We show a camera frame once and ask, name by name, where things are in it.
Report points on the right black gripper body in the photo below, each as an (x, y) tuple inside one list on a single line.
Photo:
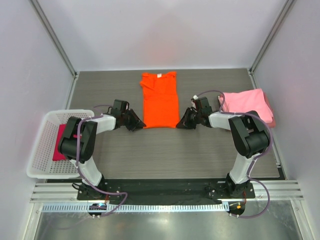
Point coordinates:
[(199, 114)]

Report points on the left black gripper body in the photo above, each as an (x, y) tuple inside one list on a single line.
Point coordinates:
[(122, 115)]

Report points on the orange t shirt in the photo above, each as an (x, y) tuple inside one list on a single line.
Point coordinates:
[(160, 100)]

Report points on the light pink shirt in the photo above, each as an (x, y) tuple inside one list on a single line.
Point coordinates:
[(250, 102)]

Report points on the salmon pink shirt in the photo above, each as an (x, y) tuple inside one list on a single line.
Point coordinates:
[(271, 120)]

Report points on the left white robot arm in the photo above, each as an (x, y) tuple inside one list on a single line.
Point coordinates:
[(77, 142)]

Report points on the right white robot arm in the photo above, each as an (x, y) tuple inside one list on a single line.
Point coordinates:
[(250, 134)]

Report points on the magenta t shirt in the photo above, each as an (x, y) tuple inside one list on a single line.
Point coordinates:
[(66, 142)]

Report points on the white plastic basket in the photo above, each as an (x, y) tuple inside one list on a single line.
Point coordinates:
[(41, 164)]

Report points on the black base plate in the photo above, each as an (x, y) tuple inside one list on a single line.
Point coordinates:
[(173, 192)]

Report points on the slotted cable duct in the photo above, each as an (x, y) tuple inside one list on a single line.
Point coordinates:
[(90, 207)]

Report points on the left aluminium frame post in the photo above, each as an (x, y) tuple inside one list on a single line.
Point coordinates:
[(54, 38)]

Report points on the aluminium frame post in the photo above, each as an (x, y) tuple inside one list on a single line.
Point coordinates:
[(54, 38), (280, 19)]

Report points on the right aluminium frame post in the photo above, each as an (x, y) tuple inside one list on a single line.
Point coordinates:
[(280, 19)]

